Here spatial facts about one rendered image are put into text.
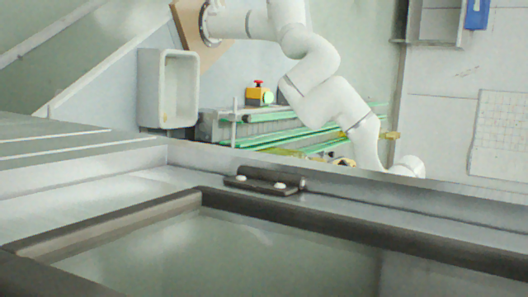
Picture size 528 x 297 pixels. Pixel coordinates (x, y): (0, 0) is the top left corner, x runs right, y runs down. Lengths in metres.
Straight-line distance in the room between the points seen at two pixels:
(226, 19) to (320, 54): 0.45
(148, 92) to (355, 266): 1.18
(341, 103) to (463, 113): 6.16
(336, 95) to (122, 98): 0.59
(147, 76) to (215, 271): 1.18
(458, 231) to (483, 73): 6.91
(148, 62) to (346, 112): 0.57
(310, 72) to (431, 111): 6.14
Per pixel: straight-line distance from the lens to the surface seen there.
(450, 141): 7.32
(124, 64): 1.38
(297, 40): 1.26
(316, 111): 1.15
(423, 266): 0.28
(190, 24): 1.56
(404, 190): 0.37
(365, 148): 1.14
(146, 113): 1.40
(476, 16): 6.67
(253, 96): 1.88
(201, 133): 1.52
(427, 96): 7.33
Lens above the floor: 1.73
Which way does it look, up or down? 28 degrees down
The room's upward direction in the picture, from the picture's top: 99 degrees clockwise
